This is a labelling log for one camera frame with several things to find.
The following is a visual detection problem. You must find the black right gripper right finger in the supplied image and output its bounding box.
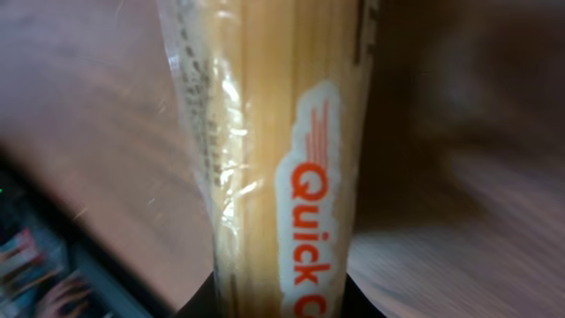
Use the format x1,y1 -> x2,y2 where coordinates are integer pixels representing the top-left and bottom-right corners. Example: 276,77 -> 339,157
342,275 -> 387,318

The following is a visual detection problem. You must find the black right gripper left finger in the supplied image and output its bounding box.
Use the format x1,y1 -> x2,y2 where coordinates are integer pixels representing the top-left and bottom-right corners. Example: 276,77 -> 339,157
176,273 -> 216,318

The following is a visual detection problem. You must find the red snack package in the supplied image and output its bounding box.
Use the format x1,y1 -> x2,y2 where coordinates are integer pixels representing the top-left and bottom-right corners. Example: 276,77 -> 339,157
158,0 -> 379,317

